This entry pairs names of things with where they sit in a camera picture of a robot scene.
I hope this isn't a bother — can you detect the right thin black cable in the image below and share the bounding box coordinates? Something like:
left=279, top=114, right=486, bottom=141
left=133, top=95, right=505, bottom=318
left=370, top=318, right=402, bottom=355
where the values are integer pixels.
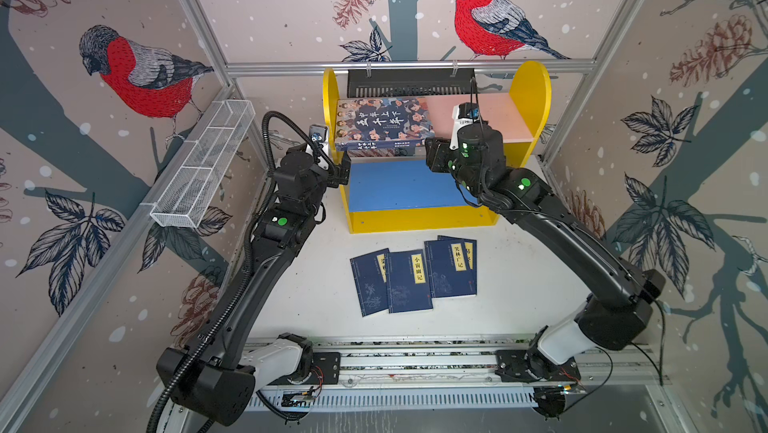
left=560, top=300, right=667, bottom=416

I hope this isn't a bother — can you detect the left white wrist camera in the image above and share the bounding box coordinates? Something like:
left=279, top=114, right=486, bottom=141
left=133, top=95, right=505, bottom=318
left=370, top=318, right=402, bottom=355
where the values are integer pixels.
left=308, top=124, right=331, bottom=164

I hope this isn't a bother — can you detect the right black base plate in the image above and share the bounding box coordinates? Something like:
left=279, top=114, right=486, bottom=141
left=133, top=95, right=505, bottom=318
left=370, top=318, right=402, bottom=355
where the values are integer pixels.
left=495, top=349, right=581, bottom=383

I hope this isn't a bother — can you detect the black slotted vent panel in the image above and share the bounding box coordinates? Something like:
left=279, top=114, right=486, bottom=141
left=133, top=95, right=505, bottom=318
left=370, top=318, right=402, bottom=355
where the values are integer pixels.
left=347, top=68, right=475, bottom=98

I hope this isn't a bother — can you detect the small green circuit board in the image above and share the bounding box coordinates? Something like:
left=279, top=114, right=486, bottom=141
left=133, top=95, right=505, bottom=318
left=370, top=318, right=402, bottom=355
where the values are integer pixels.
left=280, top=391, right=316, bottom=411

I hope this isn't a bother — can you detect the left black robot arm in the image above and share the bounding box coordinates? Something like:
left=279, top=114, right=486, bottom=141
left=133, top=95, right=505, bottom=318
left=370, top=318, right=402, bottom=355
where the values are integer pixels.
left=146, top=148, right=351, bottom=432

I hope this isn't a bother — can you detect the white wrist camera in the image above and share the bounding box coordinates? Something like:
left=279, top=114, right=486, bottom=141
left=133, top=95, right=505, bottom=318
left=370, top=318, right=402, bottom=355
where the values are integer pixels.
left=308, top=124, right=331, bottom=164
left=450, top=102, right=479, bottom=150

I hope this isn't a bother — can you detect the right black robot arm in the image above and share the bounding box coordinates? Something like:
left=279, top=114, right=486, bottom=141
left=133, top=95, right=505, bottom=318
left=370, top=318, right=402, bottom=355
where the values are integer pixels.
left=425, top=121, right=665, bottom=382

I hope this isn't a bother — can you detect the white wire mesh basket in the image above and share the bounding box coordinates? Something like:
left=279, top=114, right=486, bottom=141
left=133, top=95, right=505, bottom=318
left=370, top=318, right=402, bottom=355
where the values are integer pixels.
left=150, top=99, right=255, bottom=228

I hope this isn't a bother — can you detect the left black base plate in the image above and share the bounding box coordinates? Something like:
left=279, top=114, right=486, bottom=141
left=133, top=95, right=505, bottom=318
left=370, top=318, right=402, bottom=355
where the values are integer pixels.
left=300, top=352, right=341, bottom=386

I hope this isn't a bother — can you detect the illustrated colourful cover book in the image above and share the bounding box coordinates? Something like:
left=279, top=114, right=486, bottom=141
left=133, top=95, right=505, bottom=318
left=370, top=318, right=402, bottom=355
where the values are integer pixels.
left=334, top=97, right=435, bottom=151

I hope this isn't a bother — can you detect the yellow shelf with coloured boards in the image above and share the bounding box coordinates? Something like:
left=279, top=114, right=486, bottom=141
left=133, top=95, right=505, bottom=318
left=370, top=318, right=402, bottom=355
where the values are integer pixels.
left=341, top=60, right=552, bottom=234

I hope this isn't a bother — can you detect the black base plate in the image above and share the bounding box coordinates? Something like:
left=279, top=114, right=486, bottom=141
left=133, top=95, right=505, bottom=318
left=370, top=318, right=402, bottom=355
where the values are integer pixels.
left=495, top=349, right=581, bottom=383
left=300, top=352, right=341, bottom=386

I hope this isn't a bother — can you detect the black round connector underneath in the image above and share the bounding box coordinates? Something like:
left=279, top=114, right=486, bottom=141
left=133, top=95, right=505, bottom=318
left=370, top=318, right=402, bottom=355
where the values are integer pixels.
left=533, top=388, right=567, bottom=419

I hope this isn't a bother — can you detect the aluminium mounting rail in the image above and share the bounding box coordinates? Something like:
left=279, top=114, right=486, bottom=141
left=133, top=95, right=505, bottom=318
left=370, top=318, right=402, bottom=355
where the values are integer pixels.
left=313, top=337, right=669, bottom=388

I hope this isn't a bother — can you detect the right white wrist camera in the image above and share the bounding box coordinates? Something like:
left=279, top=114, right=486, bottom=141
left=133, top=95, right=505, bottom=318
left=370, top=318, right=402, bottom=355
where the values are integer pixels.
left=450, top=102, right=479, bottom=150

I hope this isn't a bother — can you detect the navy blue book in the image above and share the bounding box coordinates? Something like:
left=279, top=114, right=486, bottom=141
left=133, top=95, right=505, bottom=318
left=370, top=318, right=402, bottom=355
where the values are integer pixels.
left=424, top=238, right=476, bottom=298
left=434, top=235, right=477, bottom=298
left=350, top=248, right=390, bottom=317
left=386, top=249, right=433, bottom=314

